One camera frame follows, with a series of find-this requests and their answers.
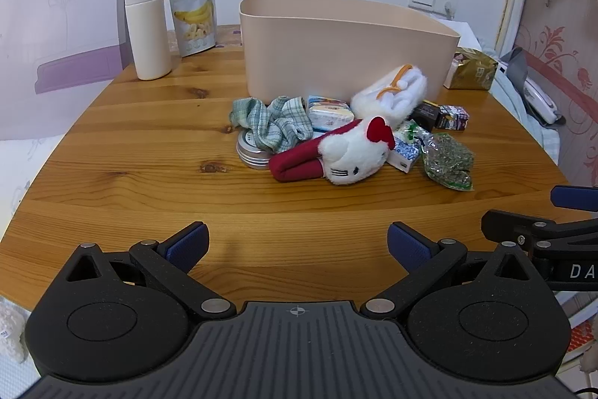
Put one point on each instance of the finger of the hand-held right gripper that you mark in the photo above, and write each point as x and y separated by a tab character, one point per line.
573	197
509	225

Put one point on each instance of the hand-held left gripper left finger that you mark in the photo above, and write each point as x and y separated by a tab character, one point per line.
187	245

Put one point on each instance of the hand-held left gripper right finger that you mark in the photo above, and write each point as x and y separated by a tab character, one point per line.
407	245

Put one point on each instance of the clear bag of green herbs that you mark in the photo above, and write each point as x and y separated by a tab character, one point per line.
448	160

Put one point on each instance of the small printed cartoon box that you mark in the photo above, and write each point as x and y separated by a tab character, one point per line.
452	118

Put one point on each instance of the white fluffy plush slipper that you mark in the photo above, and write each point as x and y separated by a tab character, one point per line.
397	97

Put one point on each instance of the cartoon bear tissue pack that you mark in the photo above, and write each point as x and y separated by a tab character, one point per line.
329	114

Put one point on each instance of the beige plastic storage bin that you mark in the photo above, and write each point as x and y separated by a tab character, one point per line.
327	48

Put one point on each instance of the white handheld device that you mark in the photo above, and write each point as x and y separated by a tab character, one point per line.
542	102

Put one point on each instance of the light blue cloth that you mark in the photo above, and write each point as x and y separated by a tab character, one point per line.
523	109

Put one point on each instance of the round silver metal tin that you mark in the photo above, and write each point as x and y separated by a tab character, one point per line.
250	157

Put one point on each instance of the small dark box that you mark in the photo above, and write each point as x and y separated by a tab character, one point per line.
426	114

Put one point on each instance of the grey curved object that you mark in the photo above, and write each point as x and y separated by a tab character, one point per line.
517	67

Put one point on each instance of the green plaid cloth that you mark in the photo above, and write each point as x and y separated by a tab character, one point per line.
271	123

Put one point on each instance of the gold foil packet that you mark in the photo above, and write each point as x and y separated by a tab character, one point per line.
472	72

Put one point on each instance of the white fluffy cloth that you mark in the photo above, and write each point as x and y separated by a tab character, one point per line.
9	329

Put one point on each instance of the white paper sheet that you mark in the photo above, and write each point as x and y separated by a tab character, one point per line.
460	32

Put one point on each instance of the white thermos bottle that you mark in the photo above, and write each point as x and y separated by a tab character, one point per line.
147	34

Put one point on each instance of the banana chips pouch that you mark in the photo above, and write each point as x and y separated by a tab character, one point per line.
194	20

